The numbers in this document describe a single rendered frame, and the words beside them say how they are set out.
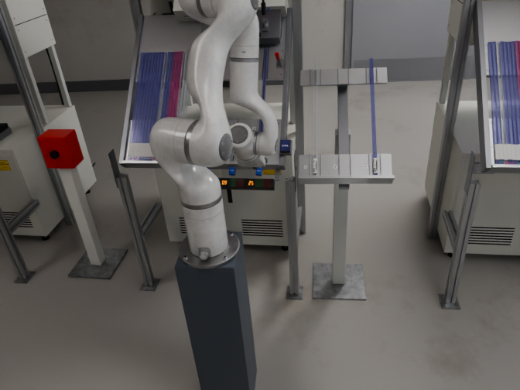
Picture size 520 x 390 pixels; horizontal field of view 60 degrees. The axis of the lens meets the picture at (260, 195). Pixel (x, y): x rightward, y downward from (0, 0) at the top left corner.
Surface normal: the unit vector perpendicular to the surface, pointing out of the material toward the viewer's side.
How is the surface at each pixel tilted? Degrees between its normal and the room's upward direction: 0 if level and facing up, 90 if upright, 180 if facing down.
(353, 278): 0
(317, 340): 0
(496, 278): 0
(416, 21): 90
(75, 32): 90
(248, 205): 90
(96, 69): 90
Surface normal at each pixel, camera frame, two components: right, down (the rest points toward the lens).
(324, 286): -0.07, -0.85
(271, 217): -0.15, 0.53
